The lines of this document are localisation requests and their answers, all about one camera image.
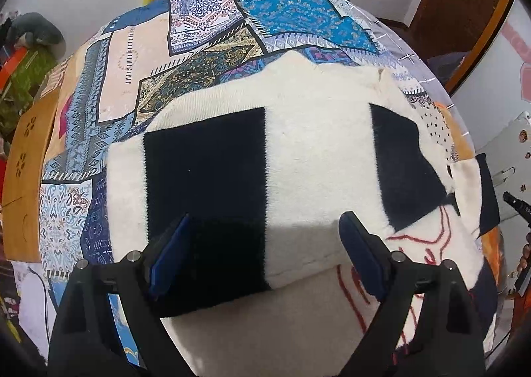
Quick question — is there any wooden board with cut-outs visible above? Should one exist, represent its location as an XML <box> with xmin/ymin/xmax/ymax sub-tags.
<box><xmin>2</xmin><ymin>91</ymin><xmax>59</xmax><ymax>264</ymax></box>

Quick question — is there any dark cable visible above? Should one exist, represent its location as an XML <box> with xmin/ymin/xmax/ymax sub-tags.
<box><xmin>23</xmin><ymin>263</ymin><xmax>56</xmax><ymax>322</ymax></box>

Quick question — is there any pink wall sticker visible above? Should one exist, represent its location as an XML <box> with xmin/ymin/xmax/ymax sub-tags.
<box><xmin>498</xmin><ymin>22</ymin><xmax>531</xmax><ymax>68</ymax></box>

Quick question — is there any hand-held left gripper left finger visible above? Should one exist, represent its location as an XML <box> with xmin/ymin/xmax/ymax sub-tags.
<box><xmin>47</xmin><ymin>213</ymin><xmax>191</xmax><ymax>377</ymax></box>

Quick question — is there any green cloth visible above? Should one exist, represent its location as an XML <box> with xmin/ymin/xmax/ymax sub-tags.
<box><xmin>0</xmin><ymin>48</ymin><xmax>59</xmax><ymax>143</ymax></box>

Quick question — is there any grey plush toy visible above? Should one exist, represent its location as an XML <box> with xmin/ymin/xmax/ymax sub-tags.
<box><xmin>8</xmin><ymin>12</ymin><xmax>66</xmax><ymax>49</ymax></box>

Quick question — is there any patchwork printed blanket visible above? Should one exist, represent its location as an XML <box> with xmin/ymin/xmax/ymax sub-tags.
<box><xmin>39</xmin><ymin>0</ymin><xmax>478</xmax><ymax>365</ymax></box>

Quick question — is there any black and white fleece garment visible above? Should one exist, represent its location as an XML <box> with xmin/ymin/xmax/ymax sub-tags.
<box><xmin>104</xmin><ymin>50</ymin><xmax>502</xmax><ymax>377</ymax></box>

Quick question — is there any grey bed sheet with crosses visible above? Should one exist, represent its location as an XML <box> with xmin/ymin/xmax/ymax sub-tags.
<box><xmin>340</xmin><ymin>0</ymin><xmax>455</xmax><ymax>106</ymax></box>

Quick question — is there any white refrigerator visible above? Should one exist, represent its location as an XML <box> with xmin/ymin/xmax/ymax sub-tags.
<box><xmin>475</xmin><ymin>111</ymin><xmax>531</xmax><ymax>222</ymax></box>

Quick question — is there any orange box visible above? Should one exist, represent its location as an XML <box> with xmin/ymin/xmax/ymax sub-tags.
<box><xmin>0</xmin><ymin>47</ymin><xmax>33</xmax><ymax>87</ymax></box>

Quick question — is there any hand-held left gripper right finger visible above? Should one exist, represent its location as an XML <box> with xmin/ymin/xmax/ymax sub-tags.
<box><xmin>338</xmin><ymin>211</ymin><xmax>488</xmax><ymax>377</ymax></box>

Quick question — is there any purple plastic bag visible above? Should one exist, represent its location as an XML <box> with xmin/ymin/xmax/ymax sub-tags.
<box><xmin>426</xmin><ymin>51</ymin><xmax>470</xmax><ymax>80</ymax></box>

